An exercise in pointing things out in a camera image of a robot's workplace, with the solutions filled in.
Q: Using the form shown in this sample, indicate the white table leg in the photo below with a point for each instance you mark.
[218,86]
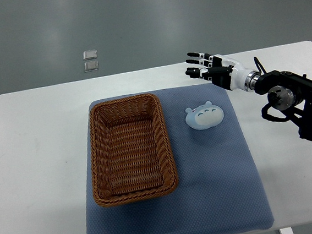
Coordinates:
[287,230]

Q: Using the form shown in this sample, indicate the upper metal floor plate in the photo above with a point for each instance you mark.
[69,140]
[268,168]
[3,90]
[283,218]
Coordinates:
[90,54]

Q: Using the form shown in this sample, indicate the blue textured mat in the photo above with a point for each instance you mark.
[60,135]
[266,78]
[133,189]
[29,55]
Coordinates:
[219,190]

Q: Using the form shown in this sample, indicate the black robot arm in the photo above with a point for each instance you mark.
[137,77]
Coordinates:
[289,95]

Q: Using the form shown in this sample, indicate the black middle robot finger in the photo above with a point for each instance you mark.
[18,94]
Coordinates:
[204,63]

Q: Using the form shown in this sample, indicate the brown wicker basket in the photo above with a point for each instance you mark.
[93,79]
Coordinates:
[131,155]

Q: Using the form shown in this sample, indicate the black lower robot finger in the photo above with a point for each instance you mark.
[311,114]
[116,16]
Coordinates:
[198,73]

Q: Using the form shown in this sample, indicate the black upper robot finger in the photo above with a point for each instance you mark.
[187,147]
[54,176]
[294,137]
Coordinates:
[204,56]

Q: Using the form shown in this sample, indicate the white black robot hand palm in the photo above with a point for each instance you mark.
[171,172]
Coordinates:
[239,77]

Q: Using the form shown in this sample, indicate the blue plush toy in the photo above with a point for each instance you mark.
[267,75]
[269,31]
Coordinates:
[204,116]

